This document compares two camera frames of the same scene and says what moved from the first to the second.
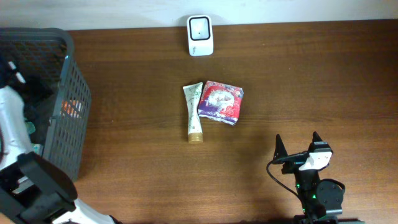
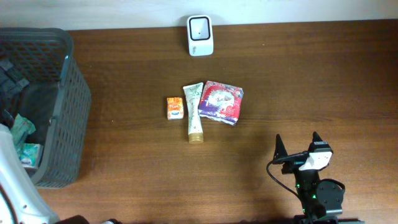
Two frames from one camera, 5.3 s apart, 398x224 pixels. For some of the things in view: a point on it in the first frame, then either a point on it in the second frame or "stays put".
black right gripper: x=291 y=165 stays put
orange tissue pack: x=71 y=108 -> x=175 y=108
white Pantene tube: x=193 y=93 stays put
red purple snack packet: x=221 y=102 stays put
